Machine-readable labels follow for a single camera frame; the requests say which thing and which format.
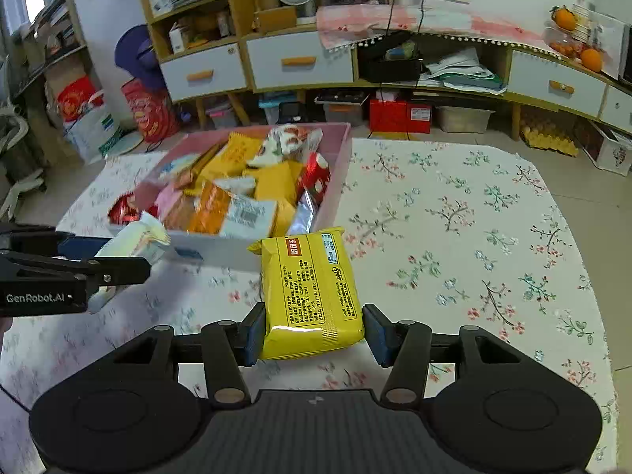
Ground white plastic bag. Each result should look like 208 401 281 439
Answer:
63 91 124 164

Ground pink cardboard box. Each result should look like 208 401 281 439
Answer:
131 122 352 273

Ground yellow wooden cabinet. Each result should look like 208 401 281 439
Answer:
138 0 632 139

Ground red snack packet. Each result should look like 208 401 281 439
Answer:
107 192 149 228
295 152 331 204

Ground orange white snack packet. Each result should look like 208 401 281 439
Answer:
188 182 278 239

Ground wooden bookshelf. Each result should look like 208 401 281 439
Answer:
15 0 92 109

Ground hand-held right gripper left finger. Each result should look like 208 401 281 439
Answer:
111 301 268 404

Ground clear plastic snack packet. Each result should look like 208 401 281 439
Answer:
285 188 329 238

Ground white pale green snack packet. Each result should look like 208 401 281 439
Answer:
89 211 172 313

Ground red printed gift bag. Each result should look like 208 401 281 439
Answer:
121 79 181 143

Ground blue lid storage bin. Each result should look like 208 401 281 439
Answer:
259 94 309 124

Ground pink snack packet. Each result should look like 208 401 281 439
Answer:
155 185 186 218

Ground red paper bag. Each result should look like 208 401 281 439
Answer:
56 75 104 122

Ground white carton box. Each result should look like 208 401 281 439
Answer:
575 121 632 176

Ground white chair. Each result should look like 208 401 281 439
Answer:
0 103 47 220

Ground stack of papers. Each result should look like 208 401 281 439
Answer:
425 49 507 94

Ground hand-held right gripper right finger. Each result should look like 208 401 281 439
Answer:
363 303 524 404

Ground white nut snack packet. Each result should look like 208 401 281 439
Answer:
212 175 258 201
247 126 324 169

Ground black box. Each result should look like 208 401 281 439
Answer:
358 32 423 82

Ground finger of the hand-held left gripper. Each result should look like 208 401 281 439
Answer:
0 251 151 288
0 224 114 260

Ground pink patterned cloth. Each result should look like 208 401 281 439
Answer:
316 4 551 50

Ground clear white candy packet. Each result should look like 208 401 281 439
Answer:
158 153 201 181

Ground round white base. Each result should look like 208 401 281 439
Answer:
106 131 146 158

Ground clear storage bin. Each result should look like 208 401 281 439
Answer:
316 91 370 124
207 103 238 129
437 106 495 134

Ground red storage box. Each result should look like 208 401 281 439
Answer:
407 101 433 134
369 99 408 134

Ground white drawer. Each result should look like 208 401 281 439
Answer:
159 42 248 102
508 49 608 112
600 86 632 132
245 31 356 92

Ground floral tablecloth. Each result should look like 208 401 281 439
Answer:
0 138 618 474

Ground yellow snack packet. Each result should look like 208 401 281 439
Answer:
248 227 366 360

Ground bag of small oranges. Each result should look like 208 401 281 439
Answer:
545 30 588 57

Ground yellow egg tray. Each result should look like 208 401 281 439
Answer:
521 123 578 156

